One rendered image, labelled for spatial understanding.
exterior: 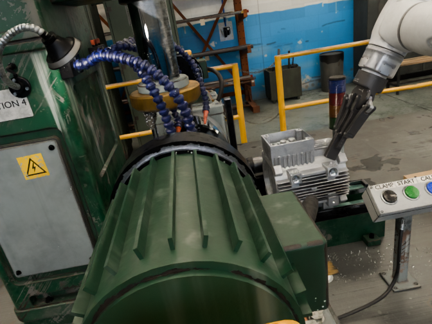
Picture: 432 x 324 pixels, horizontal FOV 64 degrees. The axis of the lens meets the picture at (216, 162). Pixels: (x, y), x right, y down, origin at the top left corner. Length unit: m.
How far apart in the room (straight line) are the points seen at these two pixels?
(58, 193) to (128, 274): 0.62
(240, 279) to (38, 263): 0.77
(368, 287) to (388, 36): 0.61
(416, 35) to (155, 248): 0.71
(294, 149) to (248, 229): 0.69
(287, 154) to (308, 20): 5.39
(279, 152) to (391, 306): 0.45
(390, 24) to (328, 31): 5.49
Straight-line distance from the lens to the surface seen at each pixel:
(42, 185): 0.85
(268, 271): 0.24
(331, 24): 6.41
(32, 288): 1.02
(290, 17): 6.17
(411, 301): 1.00
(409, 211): 0.87
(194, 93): 0.86
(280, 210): 0.33
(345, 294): 0.99
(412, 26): 0.85
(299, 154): 0.96
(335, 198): 1.01
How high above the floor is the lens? 1.49
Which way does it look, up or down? 23 degrees down
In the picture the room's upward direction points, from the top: 10 degrees counter-clockwise
